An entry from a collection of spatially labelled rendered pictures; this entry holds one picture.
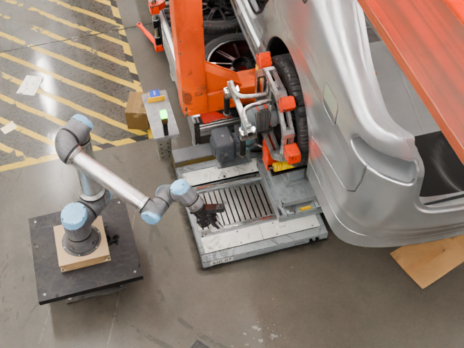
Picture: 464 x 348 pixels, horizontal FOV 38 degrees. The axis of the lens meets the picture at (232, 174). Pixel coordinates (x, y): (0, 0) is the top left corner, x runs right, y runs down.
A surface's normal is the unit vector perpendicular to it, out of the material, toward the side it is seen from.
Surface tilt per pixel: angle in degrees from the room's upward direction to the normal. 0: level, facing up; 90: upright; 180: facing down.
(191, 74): 90
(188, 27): 90
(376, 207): 90
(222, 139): 0
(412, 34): 0
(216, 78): 90
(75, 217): 4
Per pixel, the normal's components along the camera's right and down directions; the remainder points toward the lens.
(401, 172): 0.22, -0.57
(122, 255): -0.01, -0.62
